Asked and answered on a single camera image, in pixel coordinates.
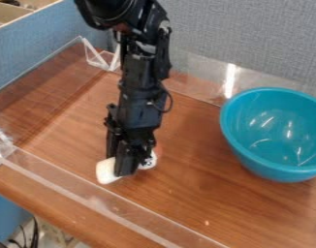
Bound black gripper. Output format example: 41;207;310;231
104;85;173;177

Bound white brown toy mushroom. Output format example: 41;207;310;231
96;145;162;184

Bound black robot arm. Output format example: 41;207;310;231
73;0;173;177

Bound blue plastic bowl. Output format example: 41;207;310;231
219;87;316;183

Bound clear acrylic barrier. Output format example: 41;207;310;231
0;41;316;248

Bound wooden shelf box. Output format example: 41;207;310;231
0;0;64;28

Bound black cables under table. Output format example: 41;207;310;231
0;216;41;248

